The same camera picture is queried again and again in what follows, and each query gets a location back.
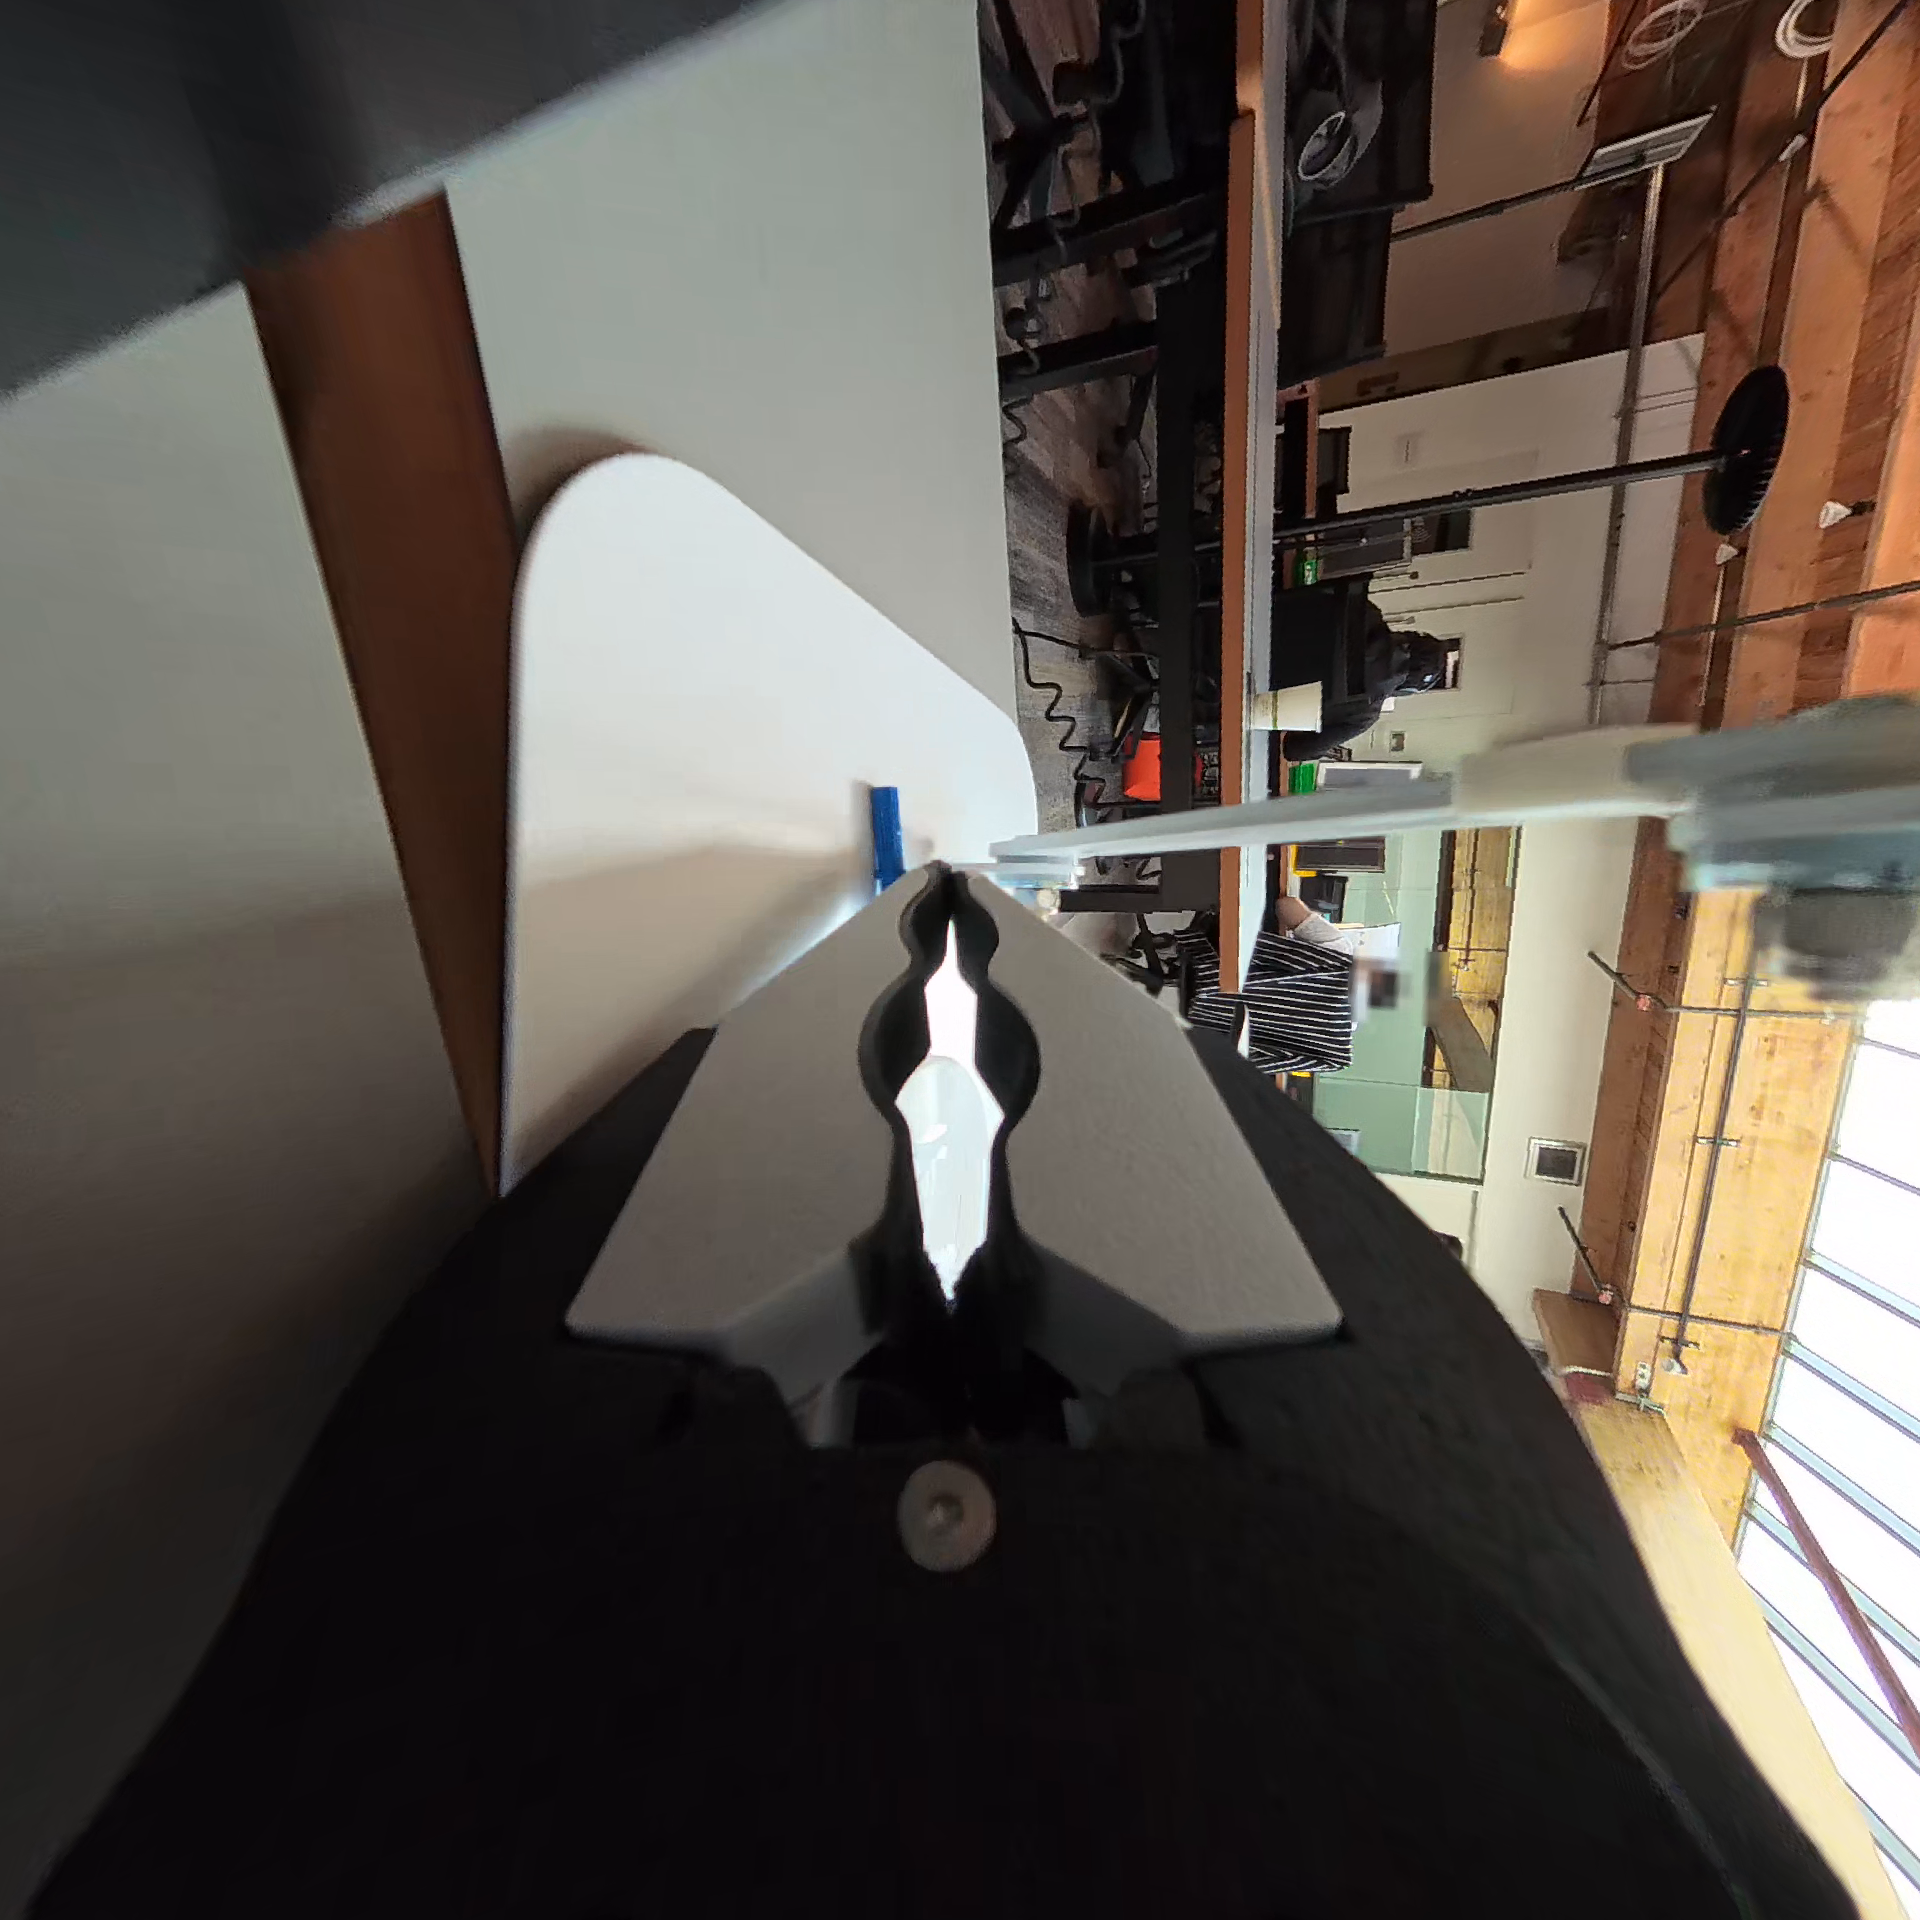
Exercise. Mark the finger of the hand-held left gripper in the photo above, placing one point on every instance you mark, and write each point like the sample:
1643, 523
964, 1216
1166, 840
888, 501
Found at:
1574, 782

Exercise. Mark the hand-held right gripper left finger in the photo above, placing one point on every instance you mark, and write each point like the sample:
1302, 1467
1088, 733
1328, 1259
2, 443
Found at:
734, 1156

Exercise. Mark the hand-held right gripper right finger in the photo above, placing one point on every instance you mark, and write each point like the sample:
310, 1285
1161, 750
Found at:
1170, 1156

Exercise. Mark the blue lego pin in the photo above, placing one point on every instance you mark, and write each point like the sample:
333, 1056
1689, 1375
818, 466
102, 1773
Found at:
884, 832

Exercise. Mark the white paper cup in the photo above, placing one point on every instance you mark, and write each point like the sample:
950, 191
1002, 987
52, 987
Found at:
1288, 704

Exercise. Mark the black pendant lamp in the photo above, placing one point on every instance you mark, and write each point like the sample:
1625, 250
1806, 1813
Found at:
1747, 451

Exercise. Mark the orange object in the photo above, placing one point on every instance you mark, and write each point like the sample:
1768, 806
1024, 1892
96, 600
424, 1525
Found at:
1145, 770

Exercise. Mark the large window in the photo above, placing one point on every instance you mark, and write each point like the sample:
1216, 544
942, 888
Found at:
1838, 1442

